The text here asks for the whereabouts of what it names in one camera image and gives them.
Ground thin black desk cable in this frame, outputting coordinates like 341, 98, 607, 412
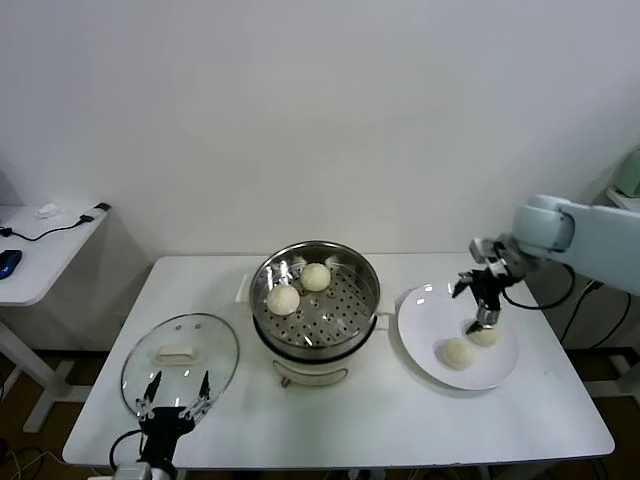
0, 213, 99, 242

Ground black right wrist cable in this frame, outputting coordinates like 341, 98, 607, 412
502, 263, 577, 311

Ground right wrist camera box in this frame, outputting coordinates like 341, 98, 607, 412
468, 237, 496, 261

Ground black power cable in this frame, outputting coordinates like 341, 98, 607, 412
559, 282, 634, 350

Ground white steamed baozi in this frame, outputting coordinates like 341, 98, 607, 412
438, 337, 479, 372
266, 285, 302, 317
299, 262, 332, 293
468, 323, 503, 349

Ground pale green appliance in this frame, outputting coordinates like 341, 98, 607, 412
619, 148, 640, 199

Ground glass lid with white handle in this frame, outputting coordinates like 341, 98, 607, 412
119, 312, 241, 424

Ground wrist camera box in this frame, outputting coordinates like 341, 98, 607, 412
468, 237, 496, 261
115, 462, 154, 480

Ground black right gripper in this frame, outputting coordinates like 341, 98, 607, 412
452, 269, 506, 336

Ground blue computer mouse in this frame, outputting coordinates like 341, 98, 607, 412
0, 248, 25, 280

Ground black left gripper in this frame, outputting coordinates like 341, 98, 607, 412
134, 369, 211, 464

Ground stainless steel steamer basket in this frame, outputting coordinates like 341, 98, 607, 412
234, 240, 396, 354

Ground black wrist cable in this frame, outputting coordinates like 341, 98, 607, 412
108, 429, 146, 470
502, 263, 577, 311

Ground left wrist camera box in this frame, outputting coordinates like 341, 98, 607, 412
115, 462, 154, 480

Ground white round plate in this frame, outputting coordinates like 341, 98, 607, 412
397, 282, 521, 392

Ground white side desk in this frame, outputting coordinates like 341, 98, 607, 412
0, 202, 114, 432

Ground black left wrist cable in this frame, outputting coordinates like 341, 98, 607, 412
108, 429, 146, 470

